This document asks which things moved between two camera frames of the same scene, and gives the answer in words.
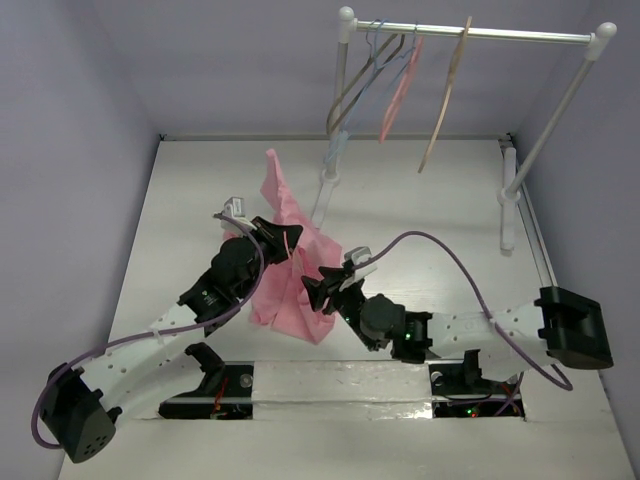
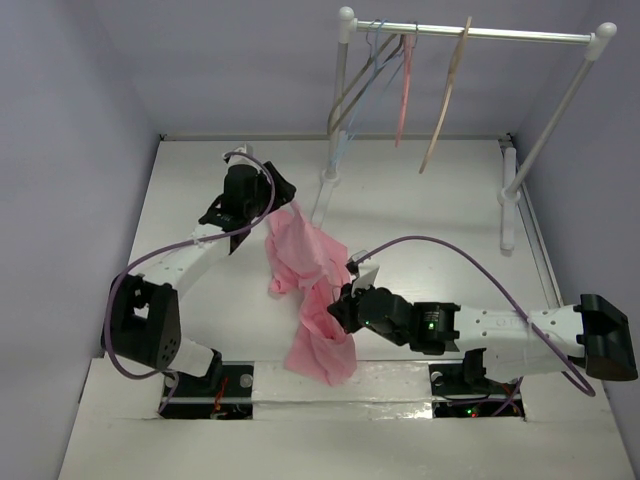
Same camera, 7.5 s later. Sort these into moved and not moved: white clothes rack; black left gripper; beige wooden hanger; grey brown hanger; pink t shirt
Moved: black left gripper; pink t shirt
Not moved: white clothes rack; beige wooden hanger; grey brown hanger
